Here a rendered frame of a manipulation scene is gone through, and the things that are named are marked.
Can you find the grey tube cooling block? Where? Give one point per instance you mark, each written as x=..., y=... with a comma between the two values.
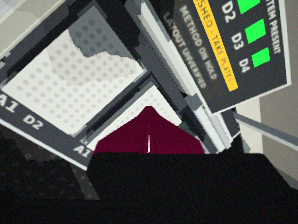
x=194, y=135

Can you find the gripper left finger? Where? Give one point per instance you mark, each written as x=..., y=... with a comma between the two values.
x=133, y=136

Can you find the white well plate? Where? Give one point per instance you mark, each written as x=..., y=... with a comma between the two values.
x=77, y=75
x=147, y=96

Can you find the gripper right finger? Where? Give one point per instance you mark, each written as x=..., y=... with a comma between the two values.
x=167, y=138

